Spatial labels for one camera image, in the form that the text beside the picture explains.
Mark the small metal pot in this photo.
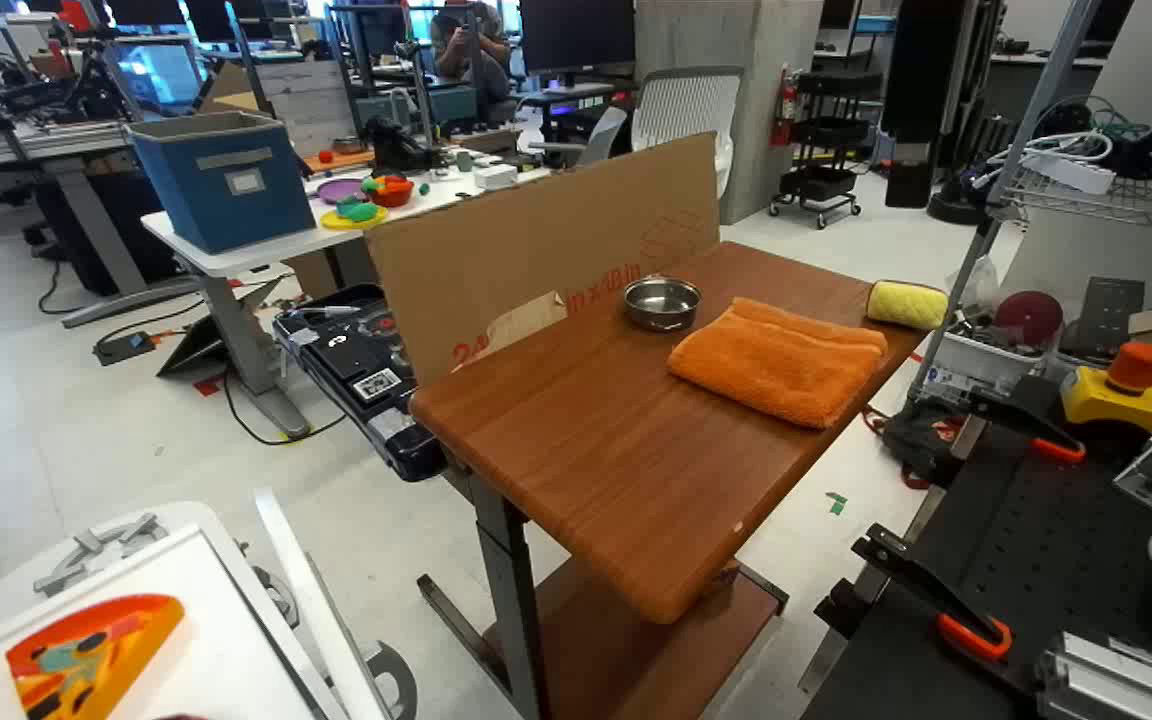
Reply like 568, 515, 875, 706
619, 275, 703, 337

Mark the wooden desk with metal legs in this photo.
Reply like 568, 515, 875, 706
406, 239, 927, 720

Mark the brown cardboard board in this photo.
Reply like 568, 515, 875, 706
363, 128, 725, 392

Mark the orange folded towel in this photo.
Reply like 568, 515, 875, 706
664, 291, 891, 432

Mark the black flat electronic device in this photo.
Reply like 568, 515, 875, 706
269, 278, 447, 483

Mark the green toy plate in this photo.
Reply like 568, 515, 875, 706
333, 196, 382, 227

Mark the black rolling utility cart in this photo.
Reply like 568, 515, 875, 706
769, 64, 886, 232

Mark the red fire extinguisher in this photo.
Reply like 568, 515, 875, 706
769, 67, 799, 152

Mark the seated person in dark clothes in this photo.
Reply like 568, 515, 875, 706
429, 0, 519, 128

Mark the black computer monitor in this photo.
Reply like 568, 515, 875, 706
515, 0, 638, 77

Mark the yellow sponge roll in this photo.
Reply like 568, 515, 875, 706
865, 275, 953, 337

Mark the white table with grey leg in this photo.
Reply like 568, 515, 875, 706
134, 157, 554, 438

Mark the blue storage box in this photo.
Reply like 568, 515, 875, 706
127, 112, 320, 254

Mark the dark red round disc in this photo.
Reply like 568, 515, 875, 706
991, 287, 1066, 353

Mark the laptop with lit screen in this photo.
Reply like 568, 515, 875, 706
100, 31, 215, 128

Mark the white table with metal brackets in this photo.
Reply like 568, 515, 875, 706
0, 497, 423, 720

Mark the yellow and orange emergency button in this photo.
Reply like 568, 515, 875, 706
1060, 338, 1152, 435

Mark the orange plastic toy piece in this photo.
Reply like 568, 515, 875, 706
2, 591, 186, 720

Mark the black clamp with orange handle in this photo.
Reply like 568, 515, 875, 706
884, 392, 1091, 491
849, 518, 1017, 668

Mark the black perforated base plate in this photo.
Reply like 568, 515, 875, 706
799, 416, 1152, 720

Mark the white wire shelf rack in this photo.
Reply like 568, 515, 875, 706
903, 0, 1152, 411

